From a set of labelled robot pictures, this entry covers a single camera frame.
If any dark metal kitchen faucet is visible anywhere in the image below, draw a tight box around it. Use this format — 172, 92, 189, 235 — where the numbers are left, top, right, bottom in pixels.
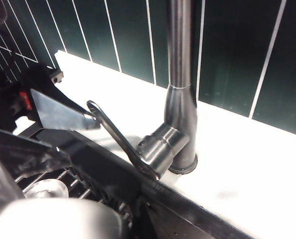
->
135, 0, 198, 175

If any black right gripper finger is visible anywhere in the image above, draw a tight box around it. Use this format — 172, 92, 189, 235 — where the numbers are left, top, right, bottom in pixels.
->
0, 149, 26, 207

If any metal faucet lever handle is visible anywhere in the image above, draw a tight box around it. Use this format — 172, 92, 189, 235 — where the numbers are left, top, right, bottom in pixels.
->
86, 100, 190, 180

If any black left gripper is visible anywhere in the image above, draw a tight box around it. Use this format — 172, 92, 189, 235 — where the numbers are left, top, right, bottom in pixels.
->
0, 63, 101, 136

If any white mug with green logo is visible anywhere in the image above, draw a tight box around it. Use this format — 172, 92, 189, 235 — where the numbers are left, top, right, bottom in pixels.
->
0, 198, 129, 239

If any black slotted plastic sink tray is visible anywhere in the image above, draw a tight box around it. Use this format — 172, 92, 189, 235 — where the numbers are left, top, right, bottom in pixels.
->
35, 128, 151, 207

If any black undermount kitchen sink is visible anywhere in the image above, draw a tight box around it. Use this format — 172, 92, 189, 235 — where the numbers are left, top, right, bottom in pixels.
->
0, 126, 253, 239

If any black roll-up drying rack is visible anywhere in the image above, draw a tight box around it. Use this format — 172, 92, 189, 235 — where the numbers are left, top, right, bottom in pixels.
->
14, 166, 134, 230

